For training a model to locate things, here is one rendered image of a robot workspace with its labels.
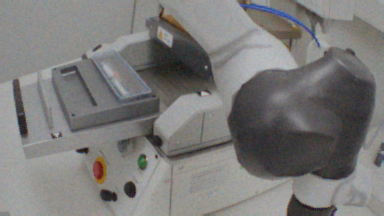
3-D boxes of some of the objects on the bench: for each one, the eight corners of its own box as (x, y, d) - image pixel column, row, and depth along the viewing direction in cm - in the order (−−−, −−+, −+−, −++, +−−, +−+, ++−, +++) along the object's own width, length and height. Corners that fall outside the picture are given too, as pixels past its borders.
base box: (257, 100, 122) (263, 44, 113) (331, 169, 95) (349, 113, 86) (74, 141, 97) (70, 78, 88) (138, 246, 70) (132, 188, 61)
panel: (75, 144, 95) (100, 74, 90) (125, 228, 74) (161, 156, 69) (69, 143, 94) (93, 72, 89) (117, 227, 73) (151, 154, 68)
